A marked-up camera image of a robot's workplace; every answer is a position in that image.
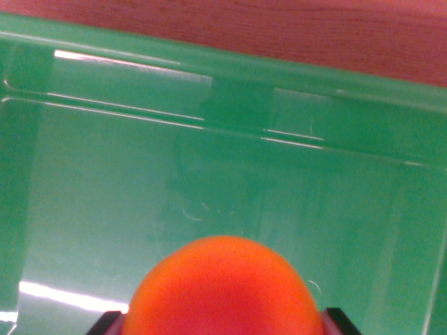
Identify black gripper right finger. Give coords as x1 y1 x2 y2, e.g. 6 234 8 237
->
320 306 363 335

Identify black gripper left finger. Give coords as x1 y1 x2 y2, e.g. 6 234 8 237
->
85 310 124 335

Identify orange peach fruit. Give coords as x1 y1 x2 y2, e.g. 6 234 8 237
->
121 235 325 335

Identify green plastic bin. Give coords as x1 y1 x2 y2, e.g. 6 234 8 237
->
0 11 447 335

